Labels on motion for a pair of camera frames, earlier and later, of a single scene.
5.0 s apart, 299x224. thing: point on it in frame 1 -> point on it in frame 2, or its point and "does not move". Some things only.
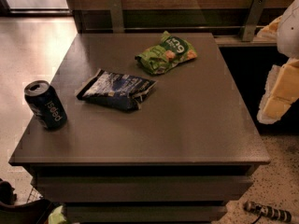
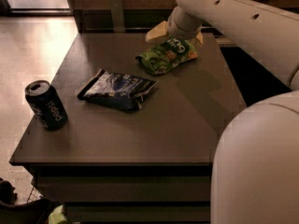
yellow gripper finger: (270, 31) -> (199, 37)
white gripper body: (290, 32) -> (184, 32)
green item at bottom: (56, 217) does not move
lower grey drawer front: (144, 214) does not move
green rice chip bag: (163, 57) does not move
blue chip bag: (118, 91) does not move
